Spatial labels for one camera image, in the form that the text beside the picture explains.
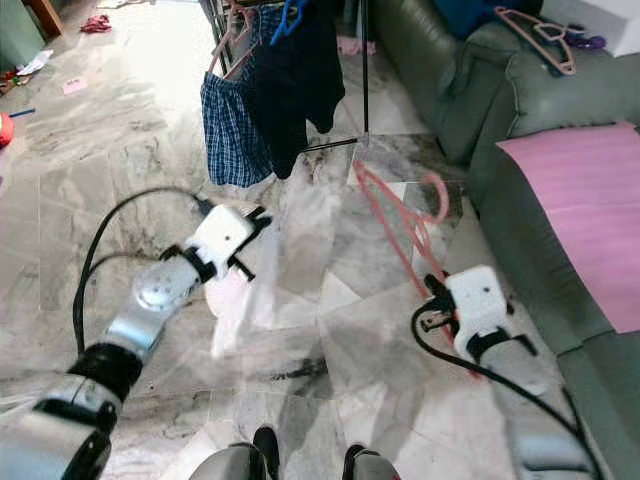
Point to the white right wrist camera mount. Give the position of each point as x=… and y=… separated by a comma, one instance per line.
x=478, y=305

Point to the blue pen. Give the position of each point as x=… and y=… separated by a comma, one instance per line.
x=22, y=112

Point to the silver black robot left leg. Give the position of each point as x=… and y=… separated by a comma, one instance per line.
x=240, y=460

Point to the blue printed bag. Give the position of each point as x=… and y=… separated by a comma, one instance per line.
x=465, y=15

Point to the silver black robot leg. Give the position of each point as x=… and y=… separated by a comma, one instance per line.
x=372, y=466
x=240, y=460

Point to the dark green sofa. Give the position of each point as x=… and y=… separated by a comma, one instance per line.
x=460, y=90

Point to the beige crumpled floor cloth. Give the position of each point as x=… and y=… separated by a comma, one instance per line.
x=125, y=3

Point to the silver black robot right leg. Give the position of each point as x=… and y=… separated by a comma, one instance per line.
x=372, y=466

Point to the small pink garment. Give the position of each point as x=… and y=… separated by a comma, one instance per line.
x=350, y=45

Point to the small red cloth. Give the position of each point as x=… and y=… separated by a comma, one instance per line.
x=96, y=23

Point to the green bin with white lid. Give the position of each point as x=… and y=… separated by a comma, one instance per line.
x=18, y=35

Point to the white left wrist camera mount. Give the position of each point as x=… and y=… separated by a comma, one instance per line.
x=220, y=237

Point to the dark navy garment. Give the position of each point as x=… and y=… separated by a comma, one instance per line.
x=295, y=80

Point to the cream white shirt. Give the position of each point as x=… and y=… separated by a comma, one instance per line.
x=232, y=315

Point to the pink paper sheet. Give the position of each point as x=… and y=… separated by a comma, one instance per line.
x=75, y=86

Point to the blue plaid shorts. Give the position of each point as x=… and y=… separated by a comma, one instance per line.
x=232, y=135

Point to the white crumpled paper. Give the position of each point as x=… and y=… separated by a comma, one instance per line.
x=33, y=62

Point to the pink plastic clothes hanger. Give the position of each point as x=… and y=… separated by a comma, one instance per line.
x=555, y=50
x=238, y=45
x=400, y=225

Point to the pink blanket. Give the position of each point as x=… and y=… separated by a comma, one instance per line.
x=580, y=210

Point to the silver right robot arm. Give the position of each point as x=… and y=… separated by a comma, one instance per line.
x=530, y=400

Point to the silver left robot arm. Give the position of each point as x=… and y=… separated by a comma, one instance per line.
x=150, y=310

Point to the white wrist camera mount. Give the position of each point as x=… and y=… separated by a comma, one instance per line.
x=478, y=305
x=220, y=237

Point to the blue plastic clothes hanger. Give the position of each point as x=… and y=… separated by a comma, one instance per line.
x=287, y=20

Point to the brown wooden board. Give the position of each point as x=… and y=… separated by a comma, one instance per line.
x=44, y=17

